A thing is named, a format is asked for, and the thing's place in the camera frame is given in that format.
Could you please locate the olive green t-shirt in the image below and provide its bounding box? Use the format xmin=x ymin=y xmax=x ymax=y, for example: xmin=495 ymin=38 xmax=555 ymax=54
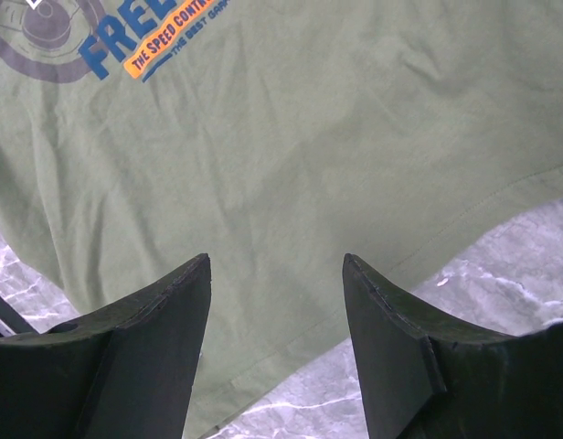
xmin=0 ymin=1 xmax=563 ymax=438

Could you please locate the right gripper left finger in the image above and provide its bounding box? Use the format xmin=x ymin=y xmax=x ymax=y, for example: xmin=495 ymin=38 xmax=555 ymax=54
xmin=0 ymin=253 xmax=211 ymax=438

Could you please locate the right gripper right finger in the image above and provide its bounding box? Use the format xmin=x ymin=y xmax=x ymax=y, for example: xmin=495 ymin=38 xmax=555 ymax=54
xmin=343 ymin=254 xmax=563 ymax=438

